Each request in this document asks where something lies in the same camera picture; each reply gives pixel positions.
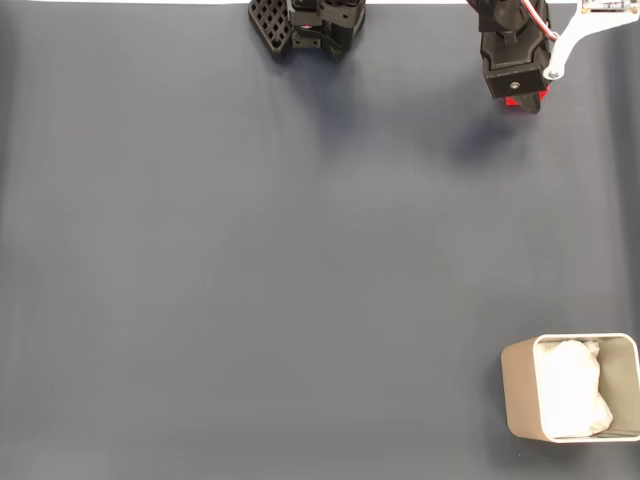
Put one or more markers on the red cube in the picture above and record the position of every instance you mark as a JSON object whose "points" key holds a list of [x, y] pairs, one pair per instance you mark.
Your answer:
{"points": [[511, 102]]}

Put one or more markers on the beige metal box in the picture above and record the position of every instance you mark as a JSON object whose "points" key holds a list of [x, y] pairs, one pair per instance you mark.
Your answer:
{"points": [[520, 390]]}

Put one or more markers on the white crumpled paper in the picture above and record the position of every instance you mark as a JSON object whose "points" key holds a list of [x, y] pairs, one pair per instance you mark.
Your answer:
{"points": [[570, 385]]}

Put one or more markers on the dark blue table mat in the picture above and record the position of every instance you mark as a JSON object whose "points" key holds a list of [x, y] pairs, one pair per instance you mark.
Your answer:
{"points": [[200, 250]]}

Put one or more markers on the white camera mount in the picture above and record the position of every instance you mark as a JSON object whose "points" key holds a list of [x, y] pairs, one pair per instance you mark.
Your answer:
{"points": [[565, 47]]}

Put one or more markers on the camera circuit board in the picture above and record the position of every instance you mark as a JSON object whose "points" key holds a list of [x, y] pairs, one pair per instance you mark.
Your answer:
{"points": [[605, 5]]}

